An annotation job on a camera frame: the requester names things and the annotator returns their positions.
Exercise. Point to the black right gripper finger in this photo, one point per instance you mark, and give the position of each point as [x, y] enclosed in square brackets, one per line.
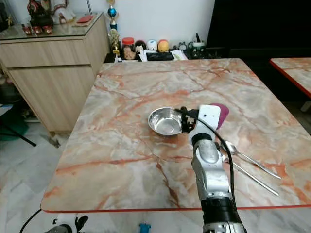
[188, 113]
[186, 127]

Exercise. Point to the stainless steel bowl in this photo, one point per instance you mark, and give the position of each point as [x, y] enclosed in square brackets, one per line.
[165, 122]

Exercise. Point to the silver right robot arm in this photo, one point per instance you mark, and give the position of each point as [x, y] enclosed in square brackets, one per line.
[211, 174]

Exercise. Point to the magenta plastic cup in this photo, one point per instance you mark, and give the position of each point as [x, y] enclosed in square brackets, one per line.
[222, 114]

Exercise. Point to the white paper packet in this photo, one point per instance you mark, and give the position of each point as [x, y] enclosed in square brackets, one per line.
[179, 54]

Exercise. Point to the blue plastic table foot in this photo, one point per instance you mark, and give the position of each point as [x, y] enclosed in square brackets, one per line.
[144, 228]

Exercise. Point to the black tray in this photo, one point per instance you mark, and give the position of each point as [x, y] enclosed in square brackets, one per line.
[158, 56]

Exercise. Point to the green mug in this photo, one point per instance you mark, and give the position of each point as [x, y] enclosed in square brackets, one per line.
[198, 47]

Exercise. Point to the small grey figurine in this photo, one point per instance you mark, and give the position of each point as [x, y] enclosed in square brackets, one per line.
[181, 46]

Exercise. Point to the stainless steel spoon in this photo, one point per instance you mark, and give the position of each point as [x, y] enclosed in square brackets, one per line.
[252, 160]

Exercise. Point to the orange round toy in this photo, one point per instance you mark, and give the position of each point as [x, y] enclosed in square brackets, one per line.
[163, 45]

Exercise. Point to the white round toy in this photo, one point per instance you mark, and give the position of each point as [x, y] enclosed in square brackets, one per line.
[151, 45]

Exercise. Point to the dark round toy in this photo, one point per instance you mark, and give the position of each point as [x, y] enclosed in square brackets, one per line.
[140, 44]

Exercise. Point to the stainless steel fork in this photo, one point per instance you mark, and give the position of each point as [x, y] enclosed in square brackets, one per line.
[257, 182]

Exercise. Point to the red lidded snack jar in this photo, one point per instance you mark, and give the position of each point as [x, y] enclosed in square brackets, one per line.
[128, 49]

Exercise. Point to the small gold trophy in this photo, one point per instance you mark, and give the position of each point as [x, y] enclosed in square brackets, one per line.
[114, 41]

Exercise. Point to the green plastic tub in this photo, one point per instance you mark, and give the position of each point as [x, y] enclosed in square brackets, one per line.
[10, 129]

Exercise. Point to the black stand leg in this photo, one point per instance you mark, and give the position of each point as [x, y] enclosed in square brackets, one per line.
[22, 137]

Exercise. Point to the red edged marble side table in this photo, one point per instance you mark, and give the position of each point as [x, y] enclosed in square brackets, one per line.
[294, 73]

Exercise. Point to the large black screen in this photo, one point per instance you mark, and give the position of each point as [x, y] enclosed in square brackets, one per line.
[257, 24]

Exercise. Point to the trophy with blue ball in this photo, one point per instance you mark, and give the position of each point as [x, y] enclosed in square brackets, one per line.
[112, 12]

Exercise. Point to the light wooden cabinet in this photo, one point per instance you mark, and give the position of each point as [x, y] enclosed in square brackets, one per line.
[58, 82]

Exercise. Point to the flat red box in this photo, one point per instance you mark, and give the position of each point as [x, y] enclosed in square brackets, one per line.
[85, 19]

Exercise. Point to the small red ornament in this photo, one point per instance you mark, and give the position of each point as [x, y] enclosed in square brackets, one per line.
[47, 29]
[36, 30]
[25, 30]

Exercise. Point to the white robed figurine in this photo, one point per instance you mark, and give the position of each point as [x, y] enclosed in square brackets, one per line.
[63, 12]

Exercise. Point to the dark seated statue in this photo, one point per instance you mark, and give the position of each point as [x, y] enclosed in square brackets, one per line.
[40, 13]

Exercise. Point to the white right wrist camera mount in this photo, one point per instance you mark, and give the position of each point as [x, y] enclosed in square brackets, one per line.
[208, 117]

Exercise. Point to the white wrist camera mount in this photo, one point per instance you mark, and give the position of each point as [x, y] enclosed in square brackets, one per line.
[60, 227]
[208, 117]

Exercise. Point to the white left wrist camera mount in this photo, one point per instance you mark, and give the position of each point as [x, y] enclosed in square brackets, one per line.
[60, 227]

